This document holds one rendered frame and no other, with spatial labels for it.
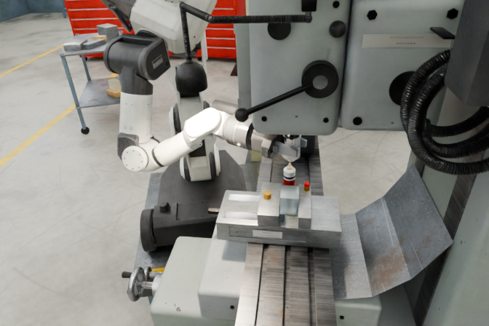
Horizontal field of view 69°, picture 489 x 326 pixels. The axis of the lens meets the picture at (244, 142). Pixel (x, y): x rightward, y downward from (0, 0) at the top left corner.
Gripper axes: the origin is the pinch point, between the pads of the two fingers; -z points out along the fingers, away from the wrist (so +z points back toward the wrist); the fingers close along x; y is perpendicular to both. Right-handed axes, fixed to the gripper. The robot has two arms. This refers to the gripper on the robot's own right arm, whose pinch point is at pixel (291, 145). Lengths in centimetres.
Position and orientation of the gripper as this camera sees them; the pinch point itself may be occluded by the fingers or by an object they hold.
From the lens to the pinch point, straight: 91.1
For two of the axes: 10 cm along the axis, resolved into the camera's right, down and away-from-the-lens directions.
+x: 5.3, -4.5, 7.2
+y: 0.3, 8.6, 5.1
